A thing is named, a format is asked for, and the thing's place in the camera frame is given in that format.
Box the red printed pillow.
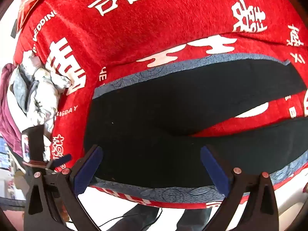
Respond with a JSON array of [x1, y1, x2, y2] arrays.
[[18, 0, 57, 33]]

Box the black pants with grey cuffs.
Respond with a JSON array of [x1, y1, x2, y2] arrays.
[[84, 53, 308, 204]]

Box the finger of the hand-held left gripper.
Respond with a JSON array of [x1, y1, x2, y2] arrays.
[[47, 153, 73, 174]]

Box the red printed blanket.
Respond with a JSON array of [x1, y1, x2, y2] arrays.
[[13, 0, 308, 210]]

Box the white and grey jacket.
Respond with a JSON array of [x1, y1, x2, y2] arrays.
[[7, 52, 73, 162]]

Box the person's leg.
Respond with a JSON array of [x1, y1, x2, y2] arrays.
[[117, 206, 164, 231], [175, 208, 213, 231]]

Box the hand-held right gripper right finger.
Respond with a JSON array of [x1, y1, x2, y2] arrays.
[[200, 146, 285, 231]]

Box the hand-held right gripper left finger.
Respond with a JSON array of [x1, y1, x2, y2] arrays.
[[23, 145, 104, 231]]

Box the maroon cloth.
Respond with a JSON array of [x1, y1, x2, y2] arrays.
[[0, 63, 25, 160]]

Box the black cable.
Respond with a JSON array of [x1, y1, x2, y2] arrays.
[[98, 208, 163, 229]]

